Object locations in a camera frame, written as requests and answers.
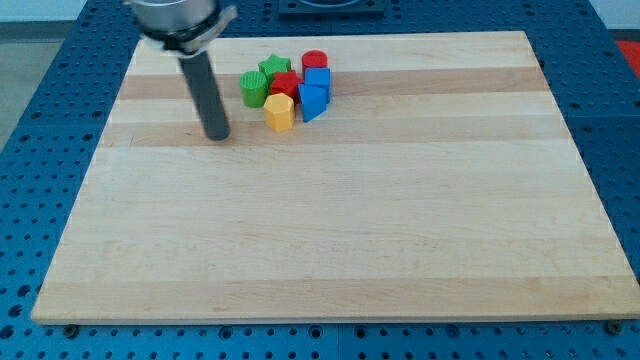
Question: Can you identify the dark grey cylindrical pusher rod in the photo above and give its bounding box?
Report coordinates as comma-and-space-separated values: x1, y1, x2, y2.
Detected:
179, 52, 230, 141

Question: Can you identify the green cylinder block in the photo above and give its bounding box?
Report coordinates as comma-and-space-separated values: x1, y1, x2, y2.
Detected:
239, 71, 268, 108

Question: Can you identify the green star block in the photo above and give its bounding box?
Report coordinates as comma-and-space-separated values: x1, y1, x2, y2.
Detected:
258, 54, 291, 84

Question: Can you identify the red star block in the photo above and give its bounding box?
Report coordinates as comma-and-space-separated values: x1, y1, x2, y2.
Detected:
270, 70, 303, 104

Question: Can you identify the yellow hexagon block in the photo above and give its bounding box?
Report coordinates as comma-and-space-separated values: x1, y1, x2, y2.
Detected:
263, 93, 296, 132

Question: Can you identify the red cylinder block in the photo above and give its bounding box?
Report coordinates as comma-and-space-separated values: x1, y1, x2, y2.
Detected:
301, 49, 328, 74

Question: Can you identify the blue cube block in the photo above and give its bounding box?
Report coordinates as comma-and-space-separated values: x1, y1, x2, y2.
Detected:
305, 67, 331, 104

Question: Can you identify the blue triangle block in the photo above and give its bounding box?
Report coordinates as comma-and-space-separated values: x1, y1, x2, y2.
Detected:
298, 84, 327, 123

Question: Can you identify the light wooden board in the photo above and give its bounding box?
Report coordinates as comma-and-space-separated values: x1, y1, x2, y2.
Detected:
31, 31, 639, 325

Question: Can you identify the blue perforated table plate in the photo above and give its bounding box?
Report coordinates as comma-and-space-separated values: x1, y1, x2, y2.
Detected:
1, 0, 639, 359

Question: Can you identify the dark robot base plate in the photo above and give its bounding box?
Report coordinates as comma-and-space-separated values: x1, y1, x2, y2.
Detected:
276, 0, 385, 18

